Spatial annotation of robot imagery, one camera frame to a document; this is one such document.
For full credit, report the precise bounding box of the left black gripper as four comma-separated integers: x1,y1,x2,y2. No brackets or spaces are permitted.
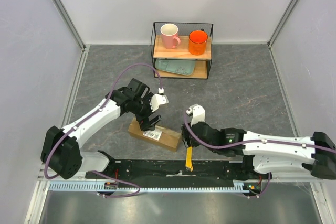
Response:
131,93,162,131

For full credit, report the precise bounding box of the brown cardboard express box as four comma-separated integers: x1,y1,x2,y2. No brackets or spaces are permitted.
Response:
128,118,181,152

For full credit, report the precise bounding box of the yellow utility knife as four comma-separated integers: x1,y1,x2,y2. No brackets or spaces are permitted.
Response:
185,147,194,172

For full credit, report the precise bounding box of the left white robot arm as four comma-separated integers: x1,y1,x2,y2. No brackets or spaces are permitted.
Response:
40,79,169,179

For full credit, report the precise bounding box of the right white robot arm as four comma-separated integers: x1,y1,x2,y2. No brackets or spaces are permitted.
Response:
181,122,335,180

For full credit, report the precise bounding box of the teal rectangular plate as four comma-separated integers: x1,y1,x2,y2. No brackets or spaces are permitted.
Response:
154,59,196,76

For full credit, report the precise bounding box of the pink ceramic mug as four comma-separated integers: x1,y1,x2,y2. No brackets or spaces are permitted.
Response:
160,23,181,49

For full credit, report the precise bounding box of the orange glass cup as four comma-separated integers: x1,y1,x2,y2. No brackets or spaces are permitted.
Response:
188,29,208,56

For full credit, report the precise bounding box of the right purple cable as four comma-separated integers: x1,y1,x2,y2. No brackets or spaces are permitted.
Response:
183,113,336,155

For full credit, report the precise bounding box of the purple cable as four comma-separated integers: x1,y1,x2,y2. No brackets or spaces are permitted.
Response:
183,113,336,155
44,62,165,180

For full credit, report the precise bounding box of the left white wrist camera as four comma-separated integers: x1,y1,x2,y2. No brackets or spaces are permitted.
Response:
150,94,169,112

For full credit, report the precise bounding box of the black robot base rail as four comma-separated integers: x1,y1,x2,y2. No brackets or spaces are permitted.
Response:
102,159,272,188

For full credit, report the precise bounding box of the black wire wooden shelf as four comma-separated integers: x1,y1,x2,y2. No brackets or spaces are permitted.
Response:
151,22,213,79

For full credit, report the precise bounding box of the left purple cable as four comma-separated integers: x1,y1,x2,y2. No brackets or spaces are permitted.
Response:
44,62,165,180

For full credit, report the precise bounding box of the slotted cable duct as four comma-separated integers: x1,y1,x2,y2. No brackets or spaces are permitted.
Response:
48,181,261,193

